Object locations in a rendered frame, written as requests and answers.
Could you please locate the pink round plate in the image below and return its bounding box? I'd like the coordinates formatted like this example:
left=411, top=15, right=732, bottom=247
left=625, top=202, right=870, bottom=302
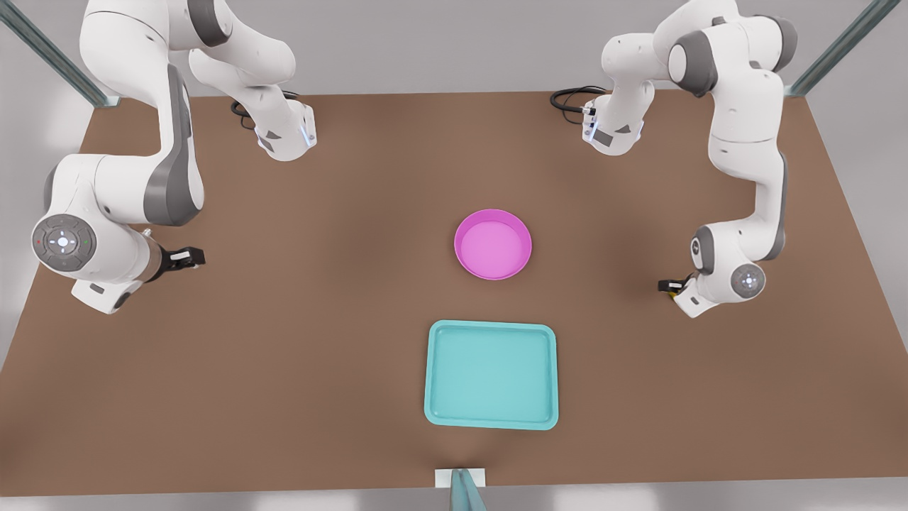
left=454, top=209, right=533, bottom=281

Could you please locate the black cable loop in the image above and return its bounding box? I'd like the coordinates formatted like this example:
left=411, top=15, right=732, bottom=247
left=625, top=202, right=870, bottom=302
left=550, top=86, right=609, bottom=115
left=231, top=90, right=301, bottom=131

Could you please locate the teal rectangular tray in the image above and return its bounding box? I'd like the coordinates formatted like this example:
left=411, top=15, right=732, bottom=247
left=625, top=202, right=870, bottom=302
left=423, top=319, right=560, bottom=432

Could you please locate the silver frame post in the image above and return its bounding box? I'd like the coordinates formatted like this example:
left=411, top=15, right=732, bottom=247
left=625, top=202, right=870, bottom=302
left=434, top=468, right=488, bottom=511
left=0, top=0, right=121, bottom=109
left=785, top=0, right=903, bottom=98

